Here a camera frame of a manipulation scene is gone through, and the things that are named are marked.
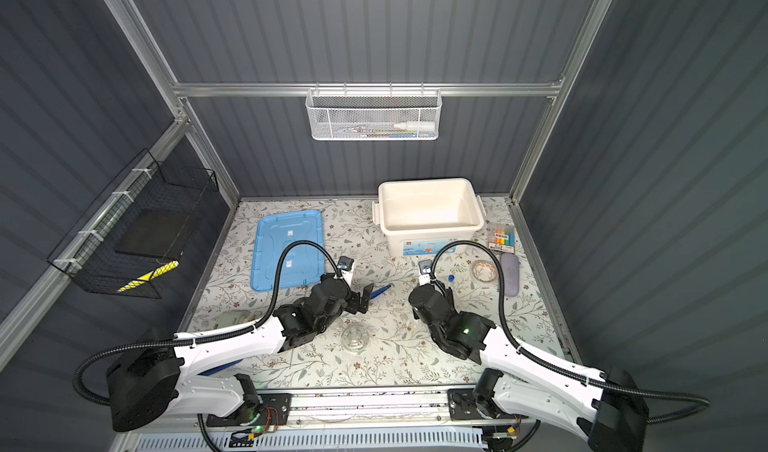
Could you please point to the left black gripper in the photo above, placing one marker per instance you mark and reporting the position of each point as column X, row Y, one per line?
column 354, row 297

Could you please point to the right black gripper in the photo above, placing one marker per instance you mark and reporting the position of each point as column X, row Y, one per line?
column 448, row 295

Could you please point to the blue plastic tweezers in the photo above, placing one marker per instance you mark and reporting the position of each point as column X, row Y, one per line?
column 379, row 291

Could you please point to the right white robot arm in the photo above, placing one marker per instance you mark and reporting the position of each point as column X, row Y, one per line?
column 544, row 387

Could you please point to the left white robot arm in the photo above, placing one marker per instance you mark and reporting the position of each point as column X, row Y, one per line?
column 148, row 383

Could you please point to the clear tape roll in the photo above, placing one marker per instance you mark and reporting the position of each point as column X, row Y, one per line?
column 484, row 272

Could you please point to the grey eyeglass case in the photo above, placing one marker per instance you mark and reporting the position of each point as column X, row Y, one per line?
column 510, row 268

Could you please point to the colourful marker pack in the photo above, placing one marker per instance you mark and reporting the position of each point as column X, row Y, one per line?
column 501, row 238

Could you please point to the white plastic storage bin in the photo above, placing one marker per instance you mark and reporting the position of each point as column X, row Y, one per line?
column 419, row 217

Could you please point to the yellow black striped item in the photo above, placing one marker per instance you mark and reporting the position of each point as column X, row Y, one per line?
column 148, row 277

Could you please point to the black pad in basket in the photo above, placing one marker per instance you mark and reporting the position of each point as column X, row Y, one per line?
column 158, row 234

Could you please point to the white bottle in basket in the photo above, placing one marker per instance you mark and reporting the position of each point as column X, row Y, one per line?
column 419, row 127

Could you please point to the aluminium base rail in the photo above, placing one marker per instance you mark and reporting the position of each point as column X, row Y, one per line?
column 382, row 406

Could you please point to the black wire wall basket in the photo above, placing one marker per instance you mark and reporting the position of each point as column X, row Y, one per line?
column 88, row 257

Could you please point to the white wire mesh basket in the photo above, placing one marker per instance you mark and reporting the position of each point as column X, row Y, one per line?
column 351, row 117

